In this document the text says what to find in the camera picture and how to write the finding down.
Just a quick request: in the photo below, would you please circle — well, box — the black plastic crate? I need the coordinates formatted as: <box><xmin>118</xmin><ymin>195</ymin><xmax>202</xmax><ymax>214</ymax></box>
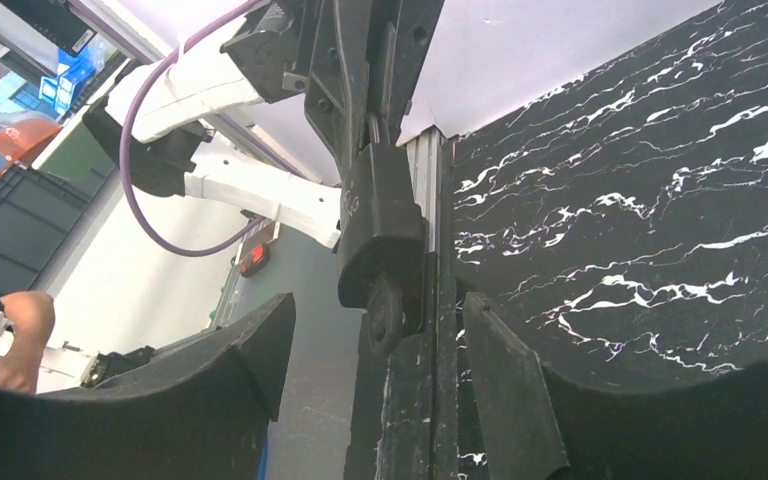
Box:
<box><xmin>0</xmin><ymin>167</ymin><xmax>106</xmax><ymax>295</ymax></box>

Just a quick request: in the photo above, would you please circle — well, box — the operator hand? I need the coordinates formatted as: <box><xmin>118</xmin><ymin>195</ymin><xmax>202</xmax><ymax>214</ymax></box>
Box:
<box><xmin>0</xmin><ymin>291</ymin><xmax>56</xmax><ymax>395</ymax></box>

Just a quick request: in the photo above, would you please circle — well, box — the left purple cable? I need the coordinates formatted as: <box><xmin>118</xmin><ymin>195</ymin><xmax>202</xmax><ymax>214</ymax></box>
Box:
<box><xmin>118</xmin><ymin>0</ymin><xmax>273</xmax><ymax>258</ymax></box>

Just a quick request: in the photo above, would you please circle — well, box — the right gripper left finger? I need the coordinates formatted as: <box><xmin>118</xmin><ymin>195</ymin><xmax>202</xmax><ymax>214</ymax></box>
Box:
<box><xmin>0</xmin><ymin>293</ymin><xmax>296</xmax><ymax>479</ymax></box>

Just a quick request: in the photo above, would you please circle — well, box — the black padlock red cable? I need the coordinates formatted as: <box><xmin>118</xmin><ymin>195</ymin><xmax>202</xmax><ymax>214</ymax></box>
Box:
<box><xmin>336</xmin><ymin>113</ymin><xmax>426</xmax><ymax>359</ymax></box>

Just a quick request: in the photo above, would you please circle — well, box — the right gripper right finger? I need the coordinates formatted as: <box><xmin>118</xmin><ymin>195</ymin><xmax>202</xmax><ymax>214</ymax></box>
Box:
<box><xmin>463</xmin><ymin>292</ymin><xmax>768</xmax><ymax>479</ymax></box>

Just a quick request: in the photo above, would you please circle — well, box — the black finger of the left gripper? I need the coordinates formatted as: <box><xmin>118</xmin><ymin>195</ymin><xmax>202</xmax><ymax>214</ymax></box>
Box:
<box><xmin>303</xmin><ymin>1</ymin><xmax>443</xmax><ymax>175</ymax></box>

